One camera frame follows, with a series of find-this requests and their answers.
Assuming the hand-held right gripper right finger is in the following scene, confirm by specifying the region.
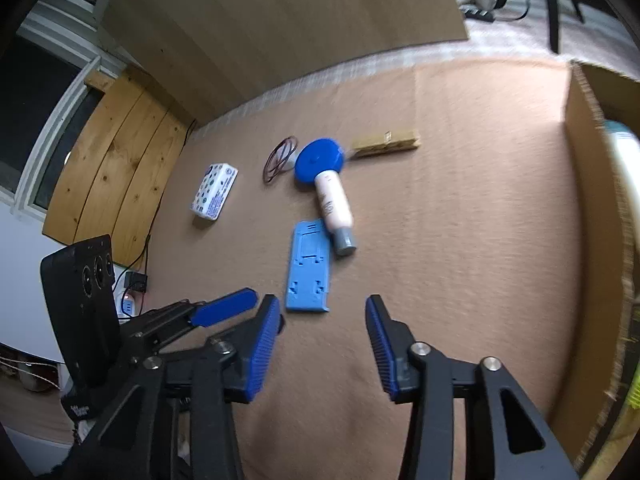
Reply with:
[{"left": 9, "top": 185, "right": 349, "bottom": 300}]
[{"left": 364, "top": 294, "right": 581, "bottom": 480}]

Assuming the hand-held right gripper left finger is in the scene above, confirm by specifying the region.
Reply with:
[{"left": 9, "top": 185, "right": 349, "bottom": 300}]
[{"left": 75, "top": 294, "right": 282, "bottom": 480}]

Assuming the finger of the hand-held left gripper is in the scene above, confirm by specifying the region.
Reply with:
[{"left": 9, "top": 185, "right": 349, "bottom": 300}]
[{"left": 119, "top": 287, "right": 260, "bottom": 356}]

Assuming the blue phone stand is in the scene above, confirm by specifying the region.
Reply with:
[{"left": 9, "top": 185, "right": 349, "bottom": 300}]
[{"left": 285, "top": 217, "right": 332, "bottom": 314}]

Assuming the dotted tissue pack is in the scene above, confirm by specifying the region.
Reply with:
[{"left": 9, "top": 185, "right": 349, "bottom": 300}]
[{"left": 191, "top": 162, "right": 239, "bottom": 222}]

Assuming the pale pink bottle grey cap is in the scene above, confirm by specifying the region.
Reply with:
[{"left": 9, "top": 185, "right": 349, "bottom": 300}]
[{"left": 314, "top": 170, "right": 359, "bottom": 256}]

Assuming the dark red rubber band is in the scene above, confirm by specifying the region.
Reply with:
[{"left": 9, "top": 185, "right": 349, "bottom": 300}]
[{"left": 263, "top": 136, "right": 299, "bottom": 184}]

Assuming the blue round lid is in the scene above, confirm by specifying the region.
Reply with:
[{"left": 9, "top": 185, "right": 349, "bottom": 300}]
[{"left": 294, "top": 138, "right": 347, "bottom": 187}]

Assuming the tan clip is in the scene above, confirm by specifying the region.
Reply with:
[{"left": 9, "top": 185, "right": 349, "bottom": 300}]
[{"left": 350, "top": 130, "right": 422, "bottom": 157}]

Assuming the yellow plastic shuttlecock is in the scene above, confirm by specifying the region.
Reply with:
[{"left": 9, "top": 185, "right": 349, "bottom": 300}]
[{"left": 627, "top": 360, "right": 640, "bottom": 409}]

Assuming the cardboard box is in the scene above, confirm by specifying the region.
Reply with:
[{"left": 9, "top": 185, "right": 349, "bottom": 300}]
[{"left": 545, "top": 60, "right": 640, "bottom": 480}]

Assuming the pine plank panel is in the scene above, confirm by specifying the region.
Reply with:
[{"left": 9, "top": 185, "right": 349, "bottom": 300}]
[{"left": 42, "top": 62, "right": 197, "bottom": 268}]

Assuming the white-framed window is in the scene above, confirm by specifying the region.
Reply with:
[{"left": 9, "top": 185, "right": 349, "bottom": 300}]
[{"left": 0, "top": 0, "right": 128, "bottom": 221}]

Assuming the large plywood board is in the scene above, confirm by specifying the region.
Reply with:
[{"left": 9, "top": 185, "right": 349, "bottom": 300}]
[{"left": 102, "top": 0, "right": 471, "bottom": 128}]

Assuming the black tripod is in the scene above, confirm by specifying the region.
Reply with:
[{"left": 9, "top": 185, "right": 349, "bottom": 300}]
[{"left": 544, "top": 0, "right": 587, "bottom": 54}]

